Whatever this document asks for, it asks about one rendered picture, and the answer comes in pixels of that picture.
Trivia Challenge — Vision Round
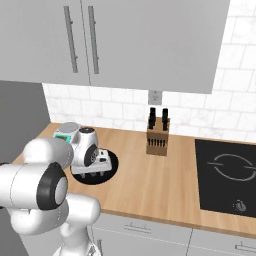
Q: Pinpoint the white kitchen scale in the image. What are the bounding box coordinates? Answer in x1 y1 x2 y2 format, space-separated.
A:
53 121 83 145

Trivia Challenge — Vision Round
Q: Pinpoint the black round plate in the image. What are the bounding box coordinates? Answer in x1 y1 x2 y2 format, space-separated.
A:
71 148 120 186

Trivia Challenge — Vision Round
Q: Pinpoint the narrow grey cupboard door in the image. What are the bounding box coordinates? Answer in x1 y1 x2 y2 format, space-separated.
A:
0 0 91 87

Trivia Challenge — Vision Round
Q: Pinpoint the grey wall socket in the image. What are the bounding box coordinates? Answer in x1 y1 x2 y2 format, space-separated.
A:
148 89 164 105

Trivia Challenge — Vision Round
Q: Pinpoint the long grey door handle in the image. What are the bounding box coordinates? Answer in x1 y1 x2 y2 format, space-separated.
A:
87 5 101 75
62 5 80 74

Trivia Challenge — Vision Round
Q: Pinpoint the grey drawer handle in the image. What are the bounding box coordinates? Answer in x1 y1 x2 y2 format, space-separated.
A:
234 241 256 254
123 221 153 235

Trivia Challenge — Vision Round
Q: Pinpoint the grey base door handle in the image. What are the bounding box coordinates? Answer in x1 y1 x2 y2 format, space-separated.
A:
95 237 104 256

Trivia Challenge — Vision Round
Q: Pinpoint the grey fridge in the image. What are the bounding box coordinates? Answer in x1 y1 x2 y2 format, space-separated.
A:
0 79 52 165

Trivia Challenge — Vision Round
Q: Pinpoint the black hob knob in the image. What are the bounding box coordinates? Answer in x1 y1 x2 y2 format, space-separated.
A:
234 199 248 213

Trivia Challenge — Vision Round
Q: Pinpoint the black hob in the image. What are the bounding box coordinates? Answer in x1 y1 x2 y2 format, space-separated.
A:
194 138 256 220

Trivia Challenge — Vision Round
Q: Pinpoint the grey drawer front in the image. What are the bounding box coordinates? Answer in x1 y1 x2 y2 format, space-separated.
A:
185 227 256 256
90 212 194 248

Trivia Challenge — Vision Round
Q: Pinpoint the black knife handle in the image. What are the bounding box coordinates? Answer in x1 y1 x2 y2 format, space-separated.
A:
148 106 158 131
161 107 170 132

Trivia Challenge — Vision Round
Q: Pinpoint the wide grey cupboard door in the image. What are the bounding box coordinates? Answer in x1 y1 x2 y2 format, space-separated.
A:
80 0 231 95

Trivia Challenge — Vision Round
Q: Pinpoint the grey base cupboard door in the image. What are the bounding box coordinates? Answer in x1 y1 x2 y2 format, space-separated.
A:
87 227 192 256

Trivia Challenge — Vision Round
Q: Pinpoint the wooden knife block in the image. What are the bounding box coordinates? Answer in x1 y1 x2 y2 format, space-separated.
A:
146 117 171 157

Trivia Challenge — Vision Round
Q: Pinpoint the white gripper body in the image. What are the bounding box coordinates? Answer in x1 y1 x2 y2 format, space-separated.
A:
71 155 113 176

